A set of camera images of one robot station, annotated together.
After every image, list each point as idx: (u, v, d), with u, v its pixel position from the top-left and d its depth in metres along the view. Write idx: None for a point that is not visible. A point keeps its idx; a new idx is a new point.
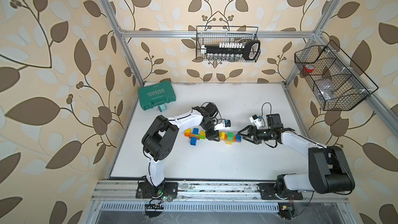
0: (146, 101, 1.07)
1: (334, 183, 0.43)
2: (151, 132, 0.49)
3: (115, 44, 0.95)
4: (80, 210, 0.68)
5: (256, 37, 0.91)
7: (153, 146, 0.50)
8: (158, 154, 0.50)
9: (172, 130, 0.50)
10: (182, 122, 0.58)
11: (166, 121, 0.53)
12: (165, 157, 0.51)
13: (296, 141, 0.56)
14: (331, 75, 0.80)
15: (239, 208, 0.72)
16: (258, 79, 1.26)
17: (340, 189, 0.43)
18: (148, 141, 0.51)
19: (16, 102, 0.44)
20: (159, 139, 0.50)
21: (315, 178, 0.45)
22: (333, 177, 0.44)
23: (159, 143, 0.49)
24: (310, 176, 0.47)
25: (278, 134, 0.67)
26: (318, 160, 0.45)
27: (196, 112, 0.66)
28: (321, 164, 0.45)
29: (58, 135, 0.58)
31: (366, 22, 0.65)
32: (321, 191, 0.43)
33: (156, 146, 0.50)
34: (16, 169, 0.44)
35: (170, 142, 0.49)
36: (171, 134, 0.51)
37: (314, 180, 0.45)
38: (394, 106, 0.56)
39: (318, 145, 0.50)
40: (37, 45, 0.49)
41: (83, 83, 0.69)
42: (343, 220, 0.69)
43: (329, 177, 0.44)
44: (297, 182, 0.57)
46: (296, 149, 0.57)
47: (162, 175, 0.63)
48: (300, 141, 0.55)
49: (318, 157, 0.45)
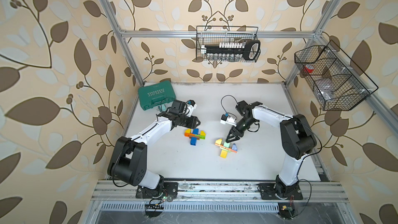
0: (146, 101, 1.07)
1: (303, 145, 0.51)
2: (115, 159, 0.44)
3: (115, 44, 0.95)
4: (80, 210, 0.68)
5: (256, 37, 0.91)
7: (123, 173, 0.44)
8: (132, 180, 0.44)
9: (140, 149, 0.44)
10: (149, 136, 0.51)
11: (129, 142, 0.47)
12: (141, 179, 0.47)
13: (266, 114, 0.63)
14: (331, 75, 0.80)
15: (239, 208, 0.72)
16: (258, 79, 1.26)
17: (308, 148, 0.52)
18: (117, 170, 0.44)
19: (16, 102, 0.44)
20: (127, 162, 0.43)
21: (288, 147, 0.52)
22: (303, 142, 0.52)
23: (129, 168, 0.43)
24: (283, 145, 0.55)
25: (249, 110, 0.72)
26: (289, 131, 0.51)
27: (162, 118, 0.61)
28: (292, 133, 0.51)
29: (59, 135, 0.58)
31: (366, 22, 0.65)
32: (296, 156, 0.52)
33: (127, 172, 0.44)
34: (16, 169, 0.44)
35: (142, 163, 0.47)
36: (139, 154, 0.44)
37: (287, 148, 0.53)
38: (394, 106, 0.56)
39: (286, 116, 0.56)
40: (37, 45, 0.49)
41: (83, 83, 0.69)
42: (343, 220, 0.69)
43: (298, 143, 0.51)
44: (287, 168, 0.60)
46: (269, 122, 0.62)
47: (156, 176, 0.65)
48: (271, 115, 0.60)
49: (289, 129, 0.52)
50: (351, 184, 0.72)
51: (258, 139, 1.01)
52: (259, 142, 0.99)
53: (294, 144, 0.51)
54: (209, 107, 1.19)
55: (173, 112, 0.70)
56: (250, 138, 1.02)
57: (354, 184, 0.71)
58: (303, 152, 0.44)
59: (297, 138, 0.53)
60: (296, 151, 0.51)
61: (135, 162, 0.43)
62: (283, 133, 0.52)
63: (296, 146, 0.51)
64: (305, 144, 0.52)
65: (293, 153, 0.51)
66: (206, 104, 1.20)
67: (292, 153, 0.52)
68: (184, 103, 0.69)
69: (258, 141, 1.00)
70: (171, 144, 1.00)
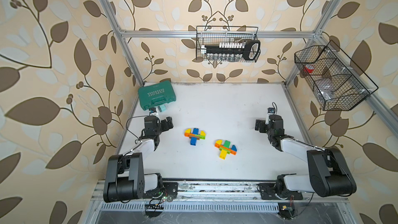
0: (146, 101, 1.07)
1: (335, 185, 0.43)
2: (113, 179, 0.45)
3: (115, 43, 0.94)
4: (80, 210, 0.68)
5: (256, 37, 0.91)
7: (125, 190, 0.42)
8: (137, 194, 0.42)
9: (137, 157, 0.45)
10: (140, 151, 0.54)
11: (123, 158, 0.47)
12: (143, 192, 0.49)
13: (295, 146, 0.57)
14: (331, 75, 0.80)
15: (239, 208, 0.72)
16: (258, 79, 1.26)
17: (341, 191, 0.43)
18: (117, 188, 0.42)
19: (16, 102, 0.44)
20: (125, 179, 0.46)
21: (317, 182, 0.44)
22: (336, 183, 0.43)
23: (129, 182, 0.43)
24: (312, 179, 0.46)
25: (276, 142, 0.69)
26: (320, 167, 0.45)
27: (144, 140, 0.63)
28: (321, 167, 0.45)
29: (59, 135, 0.58)
31: (366, 22, 0.65)
32: (324, 193, 0.42)
33: (130, 186, 0.42)
34: (16, 169, 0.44)
35: (140, 172, 0.47)
36: (136, 163, 0.45)
37: (317, 185, 0.44)
38: (394, 106, 0.56)
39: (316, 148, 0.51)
40: (37, 45, 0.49)
41: (83, 83, 0.69)
42: (343, 220, 0.69)
43: (329, 180, 0.43)
44: (298, 183, 0.57)
46: (297, 155, 0.56)
47: (154, 175, 0.67)
48: (299, 146, 0.55)
49: (319, 163, 0.45)
50: None
51: (258, 139, 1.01)
52: (259, 142, 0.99)
53: (324, 181, 0.43)
54: (209, 106, 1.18)
55: (151, 132, 0.71)
56: (250, 138, 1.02)
57: None
58: (335, 192, 0.43)
59: (329, 175, 0.45)
60: (325, 189, 0.42)
61: (135, 173, 0.43)
62: (313, 166, 0.45)
63: (325, 182, 0.43)
64: (339, 184, 0.43)
65: (323, 191, 0.43)
66: (205, 103, 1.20)
67: (321, 190, 0.43)
68: (155, 120, 0.82)
69: (258, 141, 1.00)
70: (171, 144, 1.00)
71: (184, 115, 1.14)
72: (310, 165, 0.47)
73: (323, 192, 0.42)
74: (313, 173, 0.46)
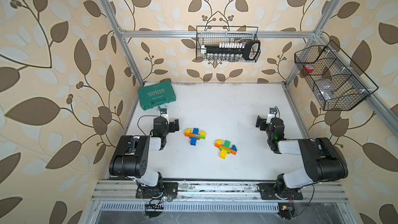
0: (146, 101, 1.07)
1: (326, 170, 0.45)
2: (121, 152, 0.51)
3: (115, 43, 0.94)
4: (80, 210, 0.68)
5: (256, 37, 0.91)
7: (129, 161, 0.46)
8: (139, 166, 0.46)
9: (144, 137, 0.50)
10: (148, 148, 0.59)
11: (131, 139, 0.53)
12: (144, 172, 0.56)
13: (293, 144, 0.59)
14: (331, 75, 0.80)
15: (239, 208, 0.72)
16: (258, 79, 1.26)
17: (332, 176, 0.45)
18: (123, 160, 0.46)
19: (16, 102, 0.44)
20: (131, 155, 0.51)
21: (311, 168, 0.46)
22: (328, 168, 0.45)
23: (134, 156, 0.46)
24: (306, 165, 0.49)
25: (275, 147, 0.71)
26: (312, 152, 0.48)
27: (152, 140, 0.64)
28: (314, 153, 0.48)
29: (58, 135, 0.58)
31: (366, 22, 0.65)
32: (316, 177, 0.45)
33: (134, 159, 0.46)
34: (16, 169, 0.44)
35: (146, 151, 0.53)
36: (143, 142, 0.49)
37: (310, 169, 0.47)
38: (394, 106, 0.56)
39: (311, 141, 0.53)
40: (37, 45, 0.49)
41: (83, 83, 0.69)
42: (343, 220, 0.69)
43: (322, 164, 0.46)
44: (296, 177, 0.58)
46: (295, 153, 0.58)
47: (155, 173, 0.68)
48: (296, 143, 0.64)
49: (311, 149, 0.49)
50: (351, 184, 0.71)
51: (258, 139, 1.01)
52: (259, 142, 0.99)
53: (316, 165, 0.46)
54: (209, 106, 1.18)
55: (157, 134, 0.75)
56: (250, 138, 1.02)
57: (354, 184, 0.71)
58: (326, 176, 0.45)
59: (322, 160, 0.47)
60: (318, 173, 0.45)
61: (140, 149, 0.48)
62: (308, 153, 0.48)
63: (318, 166, 0.45)
64: (330, 169, 0.45)
65: (314, 175, 0.45)
66: (205, 103, 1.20)
67: (313, 174, 0.46)
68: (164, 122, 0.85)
69: (257, 141, 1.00)
70: (171, 144, 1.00)
71: (184, 115, 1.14)
72: (304, 153, 0.49)
73: (315, 177, 0.45)
74: (307, 158, 0.48)
